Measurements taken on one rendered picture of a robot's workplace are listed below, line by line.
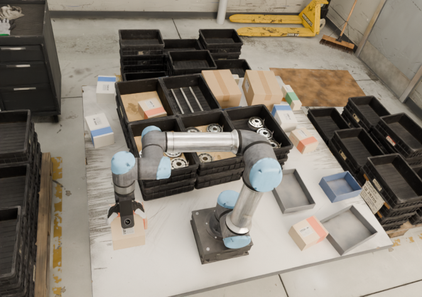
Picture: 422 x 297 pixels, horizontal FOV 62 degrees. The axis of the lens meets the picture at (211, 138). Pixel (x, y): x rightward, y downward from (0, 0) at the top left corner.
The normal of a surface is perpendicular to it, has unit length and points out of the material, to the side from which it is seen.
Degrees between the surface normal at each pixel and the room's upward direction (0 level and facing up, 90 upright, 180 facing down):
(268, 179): 80
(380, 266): 0
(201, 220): 2
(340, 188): 0
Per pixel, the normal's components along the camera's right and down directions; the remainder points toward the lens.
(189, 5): 0.27, 0.71
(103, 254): 0.14, -0.70
